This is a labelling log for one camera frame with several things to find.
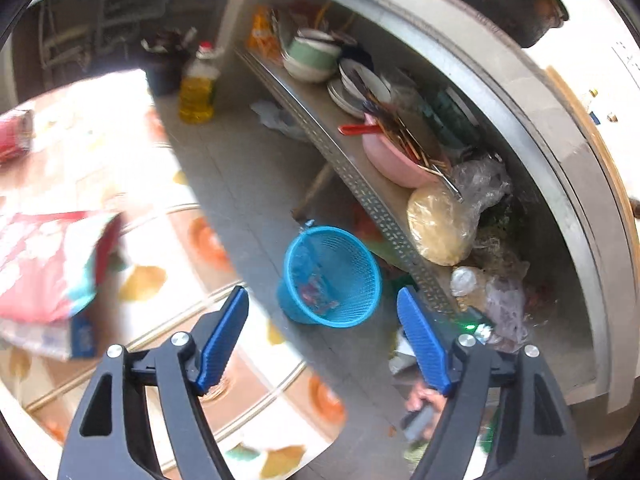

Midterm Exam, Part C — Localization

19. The pink plastic basin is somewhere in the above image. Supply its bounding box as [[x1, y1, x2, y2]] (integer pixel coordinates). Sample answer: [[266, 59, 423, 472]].
[[361, 112, 451, 188]]

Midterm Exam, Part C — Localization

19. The red white snack packet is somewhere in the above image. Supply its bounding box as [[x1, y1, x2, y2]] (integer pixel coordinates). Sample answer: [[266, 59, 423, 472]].
[[0, 210, 126, 323]]

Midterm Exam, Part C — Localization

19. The bag of yellow flour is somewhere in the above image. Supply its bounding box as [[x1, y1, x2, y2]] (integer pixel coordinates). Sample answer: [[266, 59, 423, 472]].
[[406, 182, 481, 267]]

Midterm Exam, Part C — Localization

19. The crumpled colourful wrapper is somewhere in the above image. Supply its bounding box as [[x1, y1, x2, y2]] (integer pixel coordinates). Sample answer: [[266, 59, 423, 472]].
[[295, 272, 342, 313]]

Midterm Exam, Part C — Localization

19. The concrete kitchen counter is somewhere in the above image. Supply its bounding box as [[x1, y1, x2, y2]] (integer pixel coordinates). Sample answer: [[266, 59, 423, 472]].
[[30, 0, 636, 401]]

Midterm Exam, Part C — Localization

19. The orange snack packet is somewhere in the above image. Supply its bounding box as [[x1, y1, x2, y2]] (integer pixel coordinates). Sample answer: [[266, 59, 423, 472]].
[[247, 5, 281, 61]]

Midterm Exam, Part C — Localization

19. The crumpled clear plastic wrap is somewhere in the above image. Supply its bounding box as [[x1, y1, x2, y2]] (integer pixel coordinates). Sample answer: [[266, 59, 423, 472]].
[[390, 332, 418, 376]]

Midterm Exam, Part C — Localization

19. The bundle of chopsticks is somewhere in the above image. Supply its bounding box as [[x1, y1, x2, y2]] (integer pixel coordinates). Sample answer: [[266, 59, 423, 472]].
[[360, 100, 463, 202]]

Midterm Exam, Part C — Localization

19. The person's right hand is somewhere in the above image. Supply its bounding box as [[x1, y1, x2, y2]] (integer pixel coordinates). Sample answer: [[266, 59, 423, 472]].
[[406, 384, 447, 418]]

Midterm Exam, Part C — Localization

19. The blue plastic mesh basket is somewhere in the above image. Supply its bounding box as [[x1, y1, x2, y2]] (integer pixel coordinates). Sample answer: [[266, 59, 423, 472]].
[[277, 226, 383, 331]]

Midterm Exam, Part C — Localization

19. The green bowl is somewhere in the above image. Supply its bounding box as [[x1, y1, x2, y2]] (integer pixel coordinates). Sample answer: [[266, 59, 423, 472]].
[[287, 35, 343, 73]]

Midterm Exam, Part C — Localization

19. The red drink can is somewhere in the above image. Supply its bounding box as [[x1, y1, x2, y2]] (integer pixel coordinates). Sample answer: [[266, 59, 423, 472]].
[[0, 108, 36, 163]]

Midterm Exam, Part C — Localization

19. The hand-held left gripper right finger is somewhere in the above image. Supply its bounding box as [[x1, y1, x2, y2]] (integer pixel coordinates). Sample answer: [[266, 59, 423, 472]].
[[396, 286, 588, 480]]

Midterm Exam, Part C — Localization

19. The clear plastic bag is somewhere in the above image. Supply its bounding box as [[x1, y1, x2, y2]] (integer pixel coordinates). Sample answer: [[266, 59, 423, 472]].
[[447, 157, 513, 221]]

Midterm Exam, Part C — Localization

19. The bag of dried greens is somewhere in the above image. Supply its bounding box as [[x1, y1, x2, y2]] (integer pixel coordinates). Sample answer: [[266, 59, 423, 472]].
[[475, 200, 531, 281]]

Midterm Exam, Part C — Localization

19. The yellow cooking oil bottle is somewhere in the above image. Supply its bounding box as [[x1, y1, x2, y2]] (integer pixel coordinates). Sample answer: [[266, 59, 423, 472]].
[[178, 42, 223, 125]]

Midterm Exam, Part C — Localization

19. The white bowl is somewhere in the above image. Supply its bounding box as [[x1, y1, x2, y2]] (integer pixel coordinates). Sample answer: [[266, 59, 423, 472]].
[[282, 55, 336, 84]]

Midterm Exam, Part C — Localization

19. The white wall socket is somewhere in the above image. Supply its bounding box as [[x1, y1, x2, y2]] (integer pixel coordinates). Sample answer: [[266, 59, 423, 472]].
[[612, 40, 640, 73]]

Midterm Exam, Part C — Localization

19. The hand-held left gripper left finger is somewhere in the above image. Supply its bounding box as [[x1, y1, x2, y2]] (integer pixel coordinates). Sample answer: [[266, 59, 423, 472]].
[[57, 285, 251, 480]]

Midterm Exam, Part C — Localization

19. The stack of white plates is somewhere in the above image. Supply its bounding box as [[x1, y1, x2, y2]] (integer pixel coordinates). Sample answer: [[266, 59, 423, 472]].
[[327, 57, 393, 118]]

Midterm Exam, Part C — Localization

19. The perforated metal shelf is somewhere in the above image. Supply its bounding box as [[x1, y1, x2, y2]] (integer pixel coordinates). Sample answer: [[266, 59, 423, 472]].
[[235, 45, 501, 321]]

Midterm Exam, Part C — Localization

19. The small bag of nuts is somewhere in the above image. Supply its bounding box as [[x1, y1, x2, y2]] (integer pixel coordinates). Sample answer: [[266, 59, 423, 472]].
[[450, 266, 488, 311]]

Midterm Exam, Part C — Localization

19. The black bucket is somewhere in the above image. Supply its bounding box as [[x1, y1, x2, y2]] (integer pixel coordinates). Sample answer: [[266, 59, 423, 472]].
[[140, 30, 193, 97]]

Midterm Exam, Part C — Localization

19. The white plastic bag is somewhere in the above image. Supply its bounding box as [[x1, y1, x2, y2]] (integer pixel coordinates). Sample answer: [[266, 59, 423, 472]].
[[250, 100, 308, 141]]

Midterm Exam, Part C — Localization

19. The black cooking pot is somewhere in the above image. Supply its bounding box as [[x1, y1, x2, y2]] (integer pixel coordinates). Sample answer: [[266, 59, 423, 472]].
[[442, 0, 571, 50]]

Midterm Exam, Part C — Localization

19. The pinkish plastic bag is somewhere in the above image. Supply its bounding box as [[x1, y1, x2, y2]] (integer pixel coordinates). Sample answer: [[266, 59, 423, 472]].
[[485, 275, 531, 346]]

